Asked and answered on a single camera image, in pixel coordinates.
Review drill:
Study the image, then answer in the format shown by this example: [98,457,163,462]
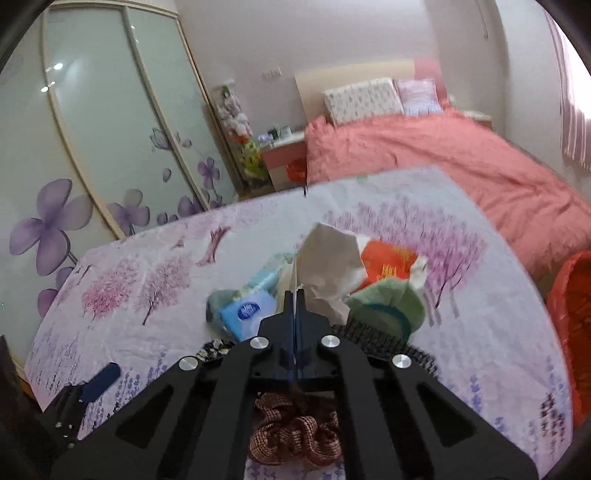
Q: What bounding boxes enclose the beige and pink headboard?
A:
[294,58,451,125]

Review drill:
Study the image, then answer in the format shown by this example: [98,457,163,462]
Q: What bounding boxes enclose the pink nightstand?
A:
[259,131,309,190]

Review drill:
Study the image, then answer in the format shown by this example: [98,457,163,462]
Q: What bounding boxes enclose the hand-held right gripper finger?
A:
[295,288,541,480]
[48,290,296,480]

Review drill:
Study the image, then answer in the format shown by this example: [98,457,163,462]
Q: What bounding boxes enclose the orange trash basket with liner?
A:
[547,251,591,430]

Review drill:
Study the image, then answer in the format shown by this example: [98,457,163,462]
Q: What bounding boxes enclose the pink striped pillow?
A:
[394,78,444,116]

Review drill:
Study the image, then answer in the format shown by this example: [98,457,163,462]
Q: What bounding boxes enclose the pink duvet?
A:
[305,108,591,282]

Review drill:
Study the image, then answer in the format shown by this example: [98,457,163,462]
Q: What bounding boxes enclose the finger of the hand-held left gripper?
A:
[41,362,122,457]

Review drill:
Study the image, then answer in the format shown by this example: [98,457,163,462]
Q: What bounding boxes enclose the white paper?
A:
[293,223,370,326]

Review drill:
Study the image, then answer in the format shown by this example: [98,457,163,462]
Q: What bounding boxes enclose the blue tissue packet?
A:
[219,291,278,342]

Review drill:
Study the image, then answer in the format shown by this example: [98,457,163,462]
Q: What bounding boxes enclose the pink striped curtain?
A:
[545,14,591,171]

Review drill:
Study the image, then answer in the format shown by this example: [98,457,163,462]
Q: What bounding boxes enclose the brown braided rope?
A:
[249,392,345,467]

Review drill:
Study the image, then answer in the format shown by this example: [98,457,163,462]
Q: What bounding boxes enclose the black patterned cloth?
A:
[196,318,439,379]

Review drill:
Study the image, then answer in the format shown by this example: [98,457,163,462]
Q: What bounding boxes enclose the beige nightstand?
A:
[462,110,492,131]

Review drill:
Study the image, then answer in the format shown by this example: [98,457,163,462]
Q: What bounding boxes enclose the blue patterned sock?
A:
[205,265,288,330]

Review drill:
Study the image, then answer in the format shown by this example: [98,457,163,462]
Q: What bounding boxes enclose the white floral pillow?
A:
[323,78,402,125]

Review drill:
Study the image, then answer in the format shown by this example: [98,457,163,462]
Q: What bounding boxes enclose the yellow green plush toy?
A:
[238,141,269,182]

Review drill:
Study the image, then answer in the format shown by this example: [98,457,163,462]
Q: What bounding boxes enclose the light green towel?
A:
[344,279,426,342]

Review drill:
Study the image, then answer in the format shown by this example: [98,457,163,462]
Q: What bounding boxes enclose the floral sliding door wardrobe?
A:
[0,0,241,370]

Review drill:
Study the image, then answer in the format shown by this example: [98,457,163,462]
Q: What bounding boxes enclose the orange white tissue pack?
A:
[353,235,430,296]

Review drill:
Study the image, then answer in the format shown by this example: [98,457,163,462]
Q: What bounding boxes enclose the hanging plush toys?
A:
[217,85,252,139]

